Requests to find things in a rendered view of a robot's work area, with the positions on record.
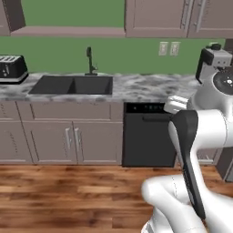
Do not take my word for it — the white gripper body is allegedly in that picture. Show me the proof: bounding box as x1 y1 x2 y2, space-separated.
164 95 189 115

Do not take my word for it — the taupe narrow base cupboard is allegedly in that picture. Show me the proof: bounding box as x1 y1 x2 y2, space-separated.
196 147 224 166

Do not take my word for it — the taupe wall cupboard door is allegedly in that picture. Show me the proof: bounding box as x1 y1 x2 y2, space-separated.
187 0 233 39
125 0 191 39

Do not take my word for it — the taupe wall shelf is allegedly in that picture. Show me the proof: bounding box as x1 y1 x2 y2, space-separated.
10 25 127 38

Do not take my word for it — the taupe drawer front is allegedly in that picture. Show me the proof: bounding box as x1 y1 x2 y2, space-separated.
29 102 113 121

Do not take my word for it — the black dishwasher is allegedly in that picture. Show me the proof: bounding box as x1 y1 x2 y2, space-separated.
121 102 178 168

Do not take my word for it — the taupe corner wall cupboard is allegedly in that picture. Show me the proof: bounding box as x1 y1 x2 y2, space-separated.
0 0 27 37

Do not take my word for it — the black and white coffee machine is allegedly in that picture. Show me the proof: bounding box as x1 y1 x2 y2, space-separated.
195 43 233 85

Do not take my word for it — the black dishwasher handle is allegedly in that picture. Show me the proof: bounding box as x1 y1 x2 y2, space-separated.
141 116 171 123

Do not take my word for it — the black and silver toaster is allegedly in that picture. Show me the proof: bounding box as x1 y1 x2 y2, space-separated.
0 55 29 86

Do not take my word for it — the silver wall cupboard handle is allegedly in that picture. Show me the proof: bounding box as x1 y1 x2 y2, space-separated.
181 0 191 30
196 0 206 34

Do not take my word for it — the black double sink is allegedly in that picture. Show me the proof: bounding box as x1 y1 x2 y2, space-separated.
28 75 114 96

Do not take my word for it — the silver base cupboard handle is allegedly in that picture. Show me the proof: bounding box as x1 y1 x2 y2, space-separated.
74 127 84 152
64 127 73 150

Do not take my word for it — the taupe base cupboard door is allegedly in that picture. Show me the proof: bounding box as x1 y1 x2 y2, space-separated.
72 120 124 166
22 120 78 166

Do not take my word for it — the white wall socket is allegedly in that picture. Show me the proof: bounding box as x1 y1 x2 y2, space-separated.
158 41 169 57
169 41 181 57

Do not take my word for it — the black tap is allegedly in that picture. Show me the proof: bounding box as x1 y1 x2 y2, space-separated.
84 46 99 76

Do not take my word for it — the taupe corner base cupboard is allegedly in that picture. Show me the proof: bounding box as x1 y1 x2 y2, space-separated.
0 101 34 165

